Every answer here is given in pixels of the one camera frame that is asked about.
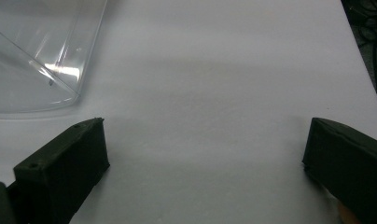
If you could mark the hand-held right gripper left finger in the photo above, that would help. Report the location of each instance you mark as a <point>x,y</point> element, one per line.
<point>62,169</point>

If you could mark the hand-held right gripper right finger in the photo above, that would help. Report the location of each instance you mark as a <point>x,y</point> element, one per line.
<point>348,161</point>

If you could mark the clear plastic container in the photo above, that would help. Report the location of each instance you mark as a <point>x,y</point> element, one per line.
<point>31,59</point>

